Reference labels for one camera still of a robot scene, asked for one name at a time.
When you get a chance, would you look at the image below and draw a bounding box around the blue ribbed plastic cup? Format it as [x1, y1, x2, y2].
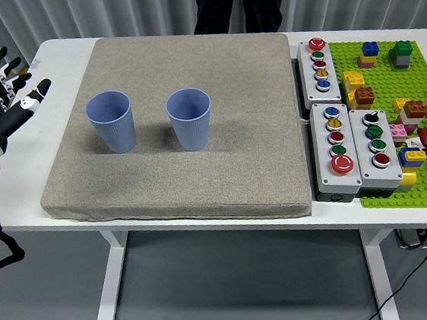
[163, 86, 217, 154]
[84, 88, 138, 157]

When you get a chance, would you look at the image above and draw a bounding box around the white curtain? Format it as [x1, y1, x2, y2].
[0, 0, 427, 74]

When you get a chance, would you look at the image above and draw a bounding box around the white table leg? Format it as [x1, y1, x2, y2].
[359, 226, 406, 320]
[86, 228, 139, 320]

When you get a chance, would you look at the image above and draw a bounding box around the grey-brown foam mat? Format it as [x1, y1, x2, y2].
[24, 17, 315, 246]

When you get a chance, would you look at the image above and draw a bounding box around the person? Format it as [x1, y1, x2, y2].
[189, 0, 300, 40]

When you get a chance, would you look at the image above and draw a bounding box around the grey five-button control box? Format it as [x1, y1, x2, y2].
[294, 36, 343, 110]
[308, 99, 365, 198]

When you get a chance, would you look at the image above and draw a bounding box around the yellow toy brick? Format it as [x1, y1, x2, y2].
[342, 68, 366, 93]
[345, 89, 360, 111]
[405, 147, 427, 164]
[393, 97, 413, 116]
[358, 50, 378, 65]

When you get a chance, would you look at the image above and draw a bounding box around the brown toy brick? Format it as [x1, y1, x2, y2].
[401, 99, 427, 121]
[353, 84, 378, 108]

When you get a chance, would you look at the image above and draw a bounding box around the green studded baseplate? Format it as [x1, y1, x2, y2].
[327, 31, 427, 220]

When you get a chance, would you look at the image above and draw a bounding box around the grey toy brick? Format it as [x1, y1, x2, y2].
[391, 53, 412, 71]

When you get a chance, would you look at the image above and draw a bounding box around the green toy brick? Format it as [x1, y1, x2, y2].
[393, 39, 415, 59]

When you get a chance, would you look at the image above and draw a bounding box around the yellow round toy block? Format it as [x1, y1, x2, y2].
[397, 169, 420, 193]

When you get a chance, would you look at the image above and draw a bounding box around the grey power adapter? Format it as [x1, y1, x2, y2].
[395, 226, 427, 252]

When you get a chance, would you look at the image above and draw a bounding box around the grey selector switch control box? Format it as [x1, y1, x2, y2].
[347, 104, 406, 194]

